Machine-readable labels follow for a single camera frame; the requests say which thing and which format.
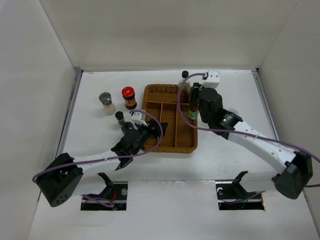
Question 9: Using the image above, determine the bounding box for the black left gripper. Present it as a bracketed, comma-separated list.
[131, 119, 167, 155]

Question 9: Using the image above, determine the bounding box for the brown wicker divided basket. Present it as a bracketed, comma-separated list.
[142, 84, 198, 154]

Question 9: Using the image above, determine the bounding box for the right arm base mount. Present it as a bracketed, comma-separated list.
[215, 171, 265, 211]

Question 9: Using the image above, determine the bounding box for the small black pepper grinder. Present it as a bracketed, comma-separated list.
[115, 111, 125, 126]

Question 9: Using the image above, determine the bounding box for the green label chili sauce bottle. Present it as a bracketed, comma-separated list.
[187, 99, 199, 120]

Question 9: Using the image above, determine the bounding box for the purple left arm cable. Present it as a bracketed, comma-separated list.
[31, 109, 164, 208]

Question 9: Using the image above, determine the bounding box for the clear glass shaker jar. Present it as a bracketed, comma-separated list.
[120, 121, 135, 135]

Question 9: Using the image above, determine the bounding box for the red lid chili sauce jar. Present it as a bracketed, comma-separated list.
[121, 86, 137, 110]

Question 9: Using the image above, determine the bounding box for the tall dark soy sauce bottle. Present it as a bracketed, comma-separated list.
[178, 70, 191, 104]

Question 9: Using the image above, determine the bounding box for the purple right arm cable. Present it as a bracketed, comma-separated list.
[176, 72, 320, 188]

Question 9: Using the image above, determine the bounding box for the clear salt grinder black top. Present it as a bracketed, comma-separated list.
[98, 92, 116, 115]

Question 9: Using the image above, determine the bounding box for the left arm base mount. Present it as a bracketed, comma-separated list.
[80, 172, 129, 211]

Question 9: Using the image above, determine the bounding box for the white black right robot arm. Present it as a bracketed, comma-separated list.
[189, 82, 313, 200]

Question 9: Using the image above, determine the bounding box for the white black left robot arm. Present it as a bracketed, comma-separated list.
[32, 119, 168, 208]

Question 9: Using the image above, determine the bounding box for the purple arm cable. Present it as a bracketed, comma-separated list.
[176, 72, 320, 188]
[31, 109, 164, 208]

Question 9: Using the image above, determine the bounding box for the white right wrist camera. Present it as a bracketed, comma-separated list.
[201, 70, 220, 89]

